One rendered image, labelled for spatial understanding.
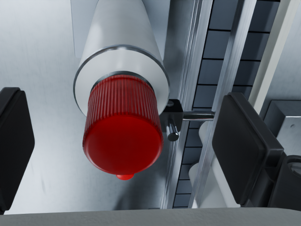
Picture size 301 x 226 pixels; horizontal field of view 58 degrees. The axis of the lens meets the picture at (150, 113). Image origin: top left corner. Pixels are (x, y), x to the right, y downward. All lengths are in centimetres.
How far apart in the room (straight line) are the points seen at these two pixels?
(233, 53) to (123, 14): 13
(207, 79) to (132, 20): 22
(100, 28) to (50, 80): 27
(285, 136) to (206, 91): 17
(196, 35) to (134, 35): 21
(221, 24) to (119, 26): 21
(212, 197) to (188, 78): 18
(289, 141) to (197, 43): 25
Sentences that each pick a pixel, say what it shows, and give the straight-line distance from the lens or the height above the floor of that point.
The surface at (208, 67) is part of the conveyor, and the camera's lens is 38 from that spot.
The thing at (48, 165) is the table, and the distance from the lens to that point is 55.
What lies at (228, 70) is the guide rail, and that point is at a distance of 29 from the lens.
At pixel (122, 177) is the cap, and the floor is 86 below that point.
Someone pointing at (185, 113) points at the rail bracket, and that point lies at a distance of 31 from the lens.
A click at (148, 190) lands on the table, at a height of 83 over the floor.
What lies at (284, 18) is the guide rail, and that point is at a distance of 35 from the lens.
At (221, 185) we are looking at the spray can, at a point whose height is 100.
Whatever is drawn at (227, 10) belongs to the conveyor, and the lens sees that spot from 36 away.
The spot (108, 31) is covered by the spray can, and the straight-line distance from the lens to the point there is 16.
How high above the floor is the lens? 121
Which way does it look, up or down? 55 degrees down
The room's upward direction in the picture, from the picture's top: 170 degrees clockwise
